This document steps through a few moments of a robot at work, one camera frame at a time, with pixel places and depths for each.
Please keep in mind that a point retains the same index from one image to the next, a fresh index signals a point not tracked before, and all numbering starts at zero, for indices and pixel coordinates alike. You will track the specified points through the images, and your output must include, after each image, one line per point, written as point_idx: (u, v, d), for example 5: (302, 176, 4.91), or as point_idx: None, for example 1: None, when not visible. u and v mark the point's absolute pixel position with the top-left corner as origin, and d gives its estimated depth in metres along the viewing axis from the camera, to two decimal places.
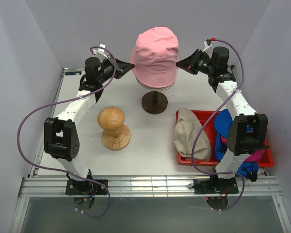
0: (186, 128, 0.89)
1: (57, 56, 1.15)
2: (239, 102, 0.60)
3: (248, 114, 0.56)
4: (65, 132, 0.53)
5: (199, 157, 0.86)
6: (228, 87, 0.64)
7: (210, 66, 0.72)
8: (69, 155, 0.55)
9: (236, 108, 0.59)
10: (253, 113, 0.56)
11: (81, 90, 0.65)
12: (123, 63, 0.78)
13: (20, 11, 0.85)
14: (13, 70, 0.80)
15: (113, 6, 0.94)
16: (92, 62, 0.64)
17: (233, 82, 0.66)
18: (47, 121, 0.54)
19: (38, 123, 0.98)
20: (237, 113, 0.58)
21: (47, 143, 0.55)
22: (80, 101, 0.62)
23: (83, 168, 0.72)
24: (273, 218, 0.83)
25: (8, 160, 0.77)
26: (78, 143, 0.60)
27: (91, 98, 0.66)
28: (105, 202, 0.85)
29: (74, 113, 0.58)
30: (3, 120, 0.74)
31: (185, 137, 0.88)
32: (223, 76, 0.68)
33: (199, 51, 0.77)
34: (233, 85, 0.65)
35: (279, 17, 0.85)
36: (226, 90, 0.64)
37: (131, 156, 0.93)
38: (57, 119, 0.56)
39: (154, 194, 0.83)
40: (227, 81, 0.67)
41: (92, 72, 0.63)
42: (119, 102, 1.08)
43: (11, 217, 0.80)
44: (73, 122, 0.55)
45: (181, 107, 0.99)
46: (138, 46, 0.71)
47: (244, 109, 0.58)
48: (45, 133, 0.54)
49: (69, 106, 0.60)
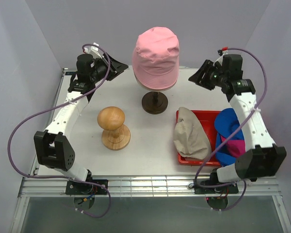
0: (186, 127, 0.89)
1: (57, 55, 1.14)
2: (256, 128, 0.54)
3: (264, 144, 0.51)
4: (56, 146, 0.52)
5: (199, 157, 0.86)
6: (244, 103, 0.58)
7: (221, 76, 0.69)
8: (64, 167, 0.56)
9: (252, 134, 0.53)
10: (270, 144, 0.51)
11: (71, 91, 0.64)
12: (118, 63, 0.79)
13: (20, 11, 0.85)
14: (13, 70, 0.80)
15: (113, 6, 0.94)
16: (85, 58, 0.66)
17: (250, 94, 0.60)
18: (37, 136, 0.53)
19: (38, 123, 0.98)
20: (253, 141, 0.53)
21: (41, 157, 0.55)
22: (70, 106, 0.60)
23: (81, 171, 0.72)
24: (273, 218, 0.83)
25: (8, 161, 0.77)
26: (73, 152, 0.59)
27: (82, 101, 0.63)
28: (105, 204, 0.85)
29: (65, 123, 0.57)
30: (3, 120, 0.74)
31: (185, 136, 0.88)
32: (239, 84, 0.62)
33: (208, 62, 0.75)
34: (253, 101, 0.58)
35: (279, 17, 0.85)
36: (242, 106, 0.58)
37: (131, 156, 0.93)
38: (47, 132, 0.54)
39: (154, 194, 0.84)
40: (244, 92, 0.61)
41: (85, 66, 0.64)
42: (119, 102, 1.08)
43: (12, 217, 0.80)
44: (65, 136, 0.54)
45: (180, 107, 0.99)
46: (139, 47, 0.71)
47: (261, 138, 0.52)
48: (37, 147, 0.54)
49: (58, 114, 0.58)
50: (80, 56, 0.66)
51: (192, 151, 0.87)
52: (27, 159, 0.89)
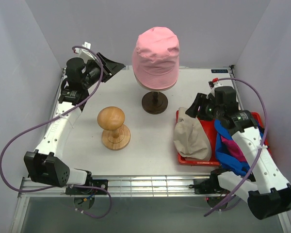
0: (186, 127, 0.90)
1: (57, 55, 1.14)
2: (267, 168, 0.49)
3: (279, 187, 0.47)
4: (47, 168, 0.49)
5: (199, 157, 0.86)
6: (250, 140, 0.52)
7: (217, 110, 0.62)
8: (58, 185, 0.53)
9: (264, 175, 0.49)
10: (285, 185, 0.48)
11: (61, 101, 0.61)
12: (113, 63, 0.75)
13: (20, 11, 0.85)
14: (13, 71, 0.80)
15: (113, 6, 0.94)
16: (75, 63, 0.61)
17: (253, 128, 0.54)
18: (26, 158, 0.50)
19: (38, 123, 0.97)
20: (266, 184, 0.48)
21: (33, 176, 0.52)
22: (61, 120, 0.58)
23: (80, 176, 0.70)
24: (273, 218, 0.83)
25: (8, 161, 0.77)
26: (68, 169, 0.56)
27: (73, 113, 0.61)
28: (105, 207, 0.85)
29: (56, 141, 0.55)
30: (3, 120, 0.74)
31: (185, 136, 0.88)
32: (239, 118, 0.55)
33: (201, 95, 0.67)
34: (257, 136, 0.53)
35: (279, 17, 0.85)
36: (248, 144, 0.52)
37: (131, 156, 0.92)
38: (38, 153, 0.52)
39: (154, 194, 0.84)
40: (247, 128, 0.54)
41: (75, 74, 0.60)
42: (119, 102, 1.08)
43: (11, 217, 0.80)
44: (56, 157, 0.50)
45: (181, 107, 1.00)
46: (139, 47, 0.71)
47: (274, 179, 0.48)
48: (29, 168, 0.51)
49: (49, 131, 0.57)
50: (70, 59, 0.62)
51: (192, 151, 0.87)
52: None
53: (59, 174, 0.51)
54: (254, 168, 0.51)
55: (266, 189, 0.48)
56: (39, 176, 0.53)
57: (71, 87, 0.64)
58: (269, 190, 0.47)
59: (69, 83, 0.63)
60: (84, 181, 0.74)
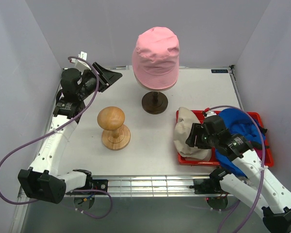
0: (186, 128, 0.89)
1: (57, 55, 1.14)
2: (274, 188, 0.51)
3: None
4: (42, 187, 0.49)
5: (199, 157, 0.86)
6: (251, 163, 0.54)
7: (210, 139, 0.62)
8: (54, 202, 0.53)
9: (274, 196, 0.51)
10: None
11: (56, 114, 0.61)
12: (110, 72, 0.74)
13: (20, 11, 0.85)
14: (13, 71, 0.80)
15: (113, 6, 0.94)
16: (72, 75, 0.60)
17: (250, 151, 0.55)
18: (21, 176, 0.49)
19: (38, 123, 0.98)
20: (279, 205, 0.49)
21: (29, 193, 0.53)
22: (56, 136, 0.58)
23: (78, 181, 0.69)
24: None
25: (8, 162, 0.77)
26: (65, 184, 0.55)
27: (69, 126, 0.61)
28: (105, 208, 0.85)
29: (51, 158, 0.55)
30: (3, 120, 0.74)
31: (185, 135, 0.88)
32: (235, 143, 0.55)
33: (196, 125, 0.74)
34: (256, 158, 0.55)
35: (280, 17, 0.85)
36: (250, 168, 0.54)
37: (131, 156, 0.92)
38: (32, 171, 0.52)
39: (154, 194, 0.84)
40: (246, 152, 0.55)
41: (72, 86, 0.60)
42: (119, 102, 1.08)
43: (11, 217, 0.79)
44: (51, 174, 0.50)
45: (181, 107, 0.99)
46: (139, 47, 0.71)
47: (283, 198, 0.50)
48: (24, 186, 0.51)
49: (43, 147, 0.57)
50: (64, 72, 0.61)
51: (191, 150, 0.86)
52: (27, 159, 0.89)
53: (56, 189, 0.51)
54: (262, 191, 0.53)
55: (280, 208, 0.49)
56: (35, 192, 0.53)
57: (66, 97, 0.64)
58: (282, 210, 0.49)
59: (64, 94, 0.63)
60: (84, 183, 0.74)
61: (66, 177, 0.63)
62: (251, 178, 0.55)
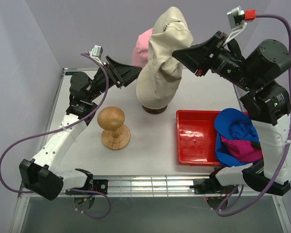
0: (185, 33, 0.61)
1: (57, 55, 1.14)
2: (287, 161, 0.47)
3: None
4: (40, 179, 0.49)
5: (171, 83, 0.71)
6: (281, 133, 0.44)
7: (243, 74, 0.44)
8: (48, 198, 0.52)
9: (283, 170, 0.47)
10: None
11: (69, 113, 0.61)
12: (126, 66, 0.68)
13: (20, 12, 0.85)
14: (13, 71, 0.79)
15: (114, 7, 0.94)
16: (79, 82, 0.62)
17: (286, 116, 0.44)
18: (22, 165, 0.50)
19: (37, 123, 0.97)
20: (282, 177, 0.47)
21: (26, 184, 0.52)
22: (64, 132, 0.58)
23: (78, 180, 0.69)
24: (273, 219, 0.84)
25: (8, 161, 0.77)
26: (62, 182, 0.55)
27: (78, 126, 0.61)
28: (105, 207, 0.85)
29: (54, 153, 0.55)
30: (3, 120, 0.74)
31: (176, 43, 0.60)
32: (276, 104, 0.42)
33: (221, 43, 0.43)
34: (286, 126, 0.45)
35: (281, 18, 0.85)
36: (277, 139, 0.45)
37: (131, 156, 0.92)
38: (34, 162, 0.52)
39: (154, 194, 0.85)
40: (281, 118, 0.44)
41: (81, 93, 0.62)
42: (120, 102, 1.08)
43: (12, 217, 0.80)
44: (51, 170, 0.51)
45: (172, 8, 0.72)
46: (139, 47, 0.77)
47: (290, 171, 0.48)
48: (23, 175, 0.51)
49: (49, 141, 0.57)
50: (73, 78, 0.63)
51: (174, 68, 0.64)
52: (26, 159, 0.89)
53: (52, 184, 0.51)
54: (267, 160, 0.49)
55: (279, 178, 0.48)
56: (31, 185, 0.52)
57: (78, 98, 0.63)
58: (282, 182, 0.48)
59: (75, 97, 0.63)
60: (82, 185, 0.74)
61: (66, 175, 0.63)
62: (263, 144, 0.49)
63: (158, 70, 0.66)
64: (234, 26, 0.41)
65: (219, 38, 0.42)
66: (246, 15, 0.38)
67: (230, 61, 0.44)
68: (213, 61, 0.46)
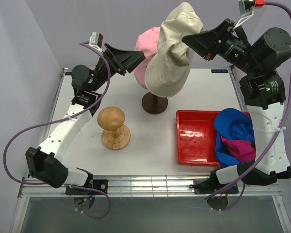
0: (196, 21, 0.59)
1: (57, 55, 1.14)
2: (276, 152, 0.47)
3: (280, 170, 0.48)
4: (46, 166, 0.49)
5: (182, 69, 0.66)
6: (270, 119, 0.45)
7: (247, 60, 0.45)
8: (53, 186, 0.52)
9: (270, 159, 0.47)
10: (285, 168, 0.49)
11: (74, 103, 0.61)
12: (127, 52, 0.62)
13: (21, 12, 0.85)
14: (13, 71, 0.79)
15: (114, 7, 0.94)
16: (79, 76, 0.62)
17: (279, 104, 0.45)
18: (28, 152, 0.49)
19: (37, 123, 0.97)
20: (268, 166, 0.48)
21: (32, 172, 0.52)
22: (69, 122, 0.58)
23: (78, 179, 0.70)
24: (272, 218, 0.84)
25: (8, 161, 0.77)
26: (67, 171, 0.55)
27: (83, 117, 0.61)
28: (105, 207, 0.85)
29: (59, 141, 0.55)
30: (4, 120, 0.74)
31: (185, 28, 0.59)
32: (268, 89, 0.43)
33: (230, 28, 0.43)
34: (279, 115, 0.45)
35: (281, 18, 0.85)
36: (266, 124, 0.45)
37: (131, 155, 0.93)
38: (40, 150, 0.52)
39: (154, 194, 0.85)
40: (273, 105, 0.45)
41: (83, 87, 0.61)
42: (119, 102, 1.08)
43: (12, 217, 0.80)
44: (56, 158, 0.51)
45: None
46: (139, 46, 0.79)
47: (277, 162, 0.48)
48: (28, 163, 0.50)
49: (55, 131, 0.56)
50: (73, 73, 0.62)
51: (184, 53, 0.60)
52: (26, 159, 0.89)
53: (57, 172, 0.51)
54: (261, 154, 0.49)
55: (265, 168, 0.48)
56: (37, 173, 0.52)
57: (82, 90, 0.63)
58: (268, 172, 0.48)
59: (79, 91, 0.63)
60: (84, 183, 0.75)
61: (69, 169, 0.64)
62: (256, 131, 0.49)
63: (168, 55, 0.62)
64: (243, 13, 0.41)
65: (229, 24, 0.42)
66: (256, 1, 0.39)
67: (237, 47, 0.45)
68: (221, 46, 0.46)
